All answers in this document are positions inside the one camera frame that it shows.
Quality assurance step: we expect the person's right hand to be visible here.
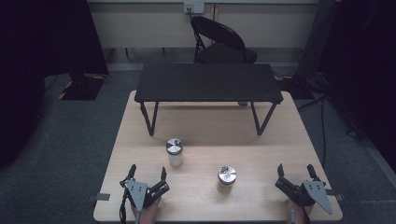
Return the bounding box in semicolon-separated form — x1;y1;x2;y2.
288;199;316;224

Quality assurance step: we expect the white wall socket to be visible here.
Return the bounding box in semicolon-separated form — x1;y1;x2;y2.
183;2;205;15

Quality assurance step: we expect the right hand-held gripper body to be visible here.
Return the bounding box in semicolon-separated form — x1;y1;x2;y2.
275;176;333;216

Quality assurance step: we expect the black metal rack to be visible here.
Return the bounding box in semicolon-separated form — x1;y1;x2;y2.
134;63;285;137

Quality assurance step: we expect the person's left hand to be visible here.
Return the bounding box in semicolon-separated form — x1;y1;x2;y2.
132;197;163;224

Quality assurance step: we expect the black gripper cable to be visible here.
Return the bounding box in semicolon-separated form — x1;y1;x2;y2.
119;186;129;224

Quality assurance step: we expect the black folding chair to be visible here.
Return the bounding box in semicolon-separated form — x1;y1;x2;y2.
190;15;259;65

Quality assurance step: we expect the black curtain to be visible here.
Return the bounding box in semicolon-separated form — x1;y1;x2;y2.
317;0;396;174
0;0;109;169

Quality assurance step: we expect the grey table bracket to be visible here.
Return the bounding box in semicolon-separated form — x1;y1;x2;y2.
326;189;346;202
87;192;111;202

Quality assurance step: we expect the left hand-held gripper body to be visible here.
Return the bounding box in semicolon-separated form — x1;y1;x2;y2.
120;177;171;213

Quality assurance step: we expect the glass jar with brown contents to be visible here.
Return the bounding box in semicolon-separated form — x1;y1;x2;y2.
216;165;238;194

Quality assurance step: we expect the black stand base yellow tape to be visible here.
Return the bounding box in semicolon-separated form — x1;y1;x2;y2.
58;74;106;102

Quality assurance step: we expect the black floor cable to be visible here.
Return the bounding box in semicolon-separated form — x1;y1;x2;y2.
297;95;329;169

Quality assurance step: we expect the glass jar with white contents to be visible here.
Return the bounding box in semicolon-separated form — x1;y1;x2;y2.
165;138;185;168

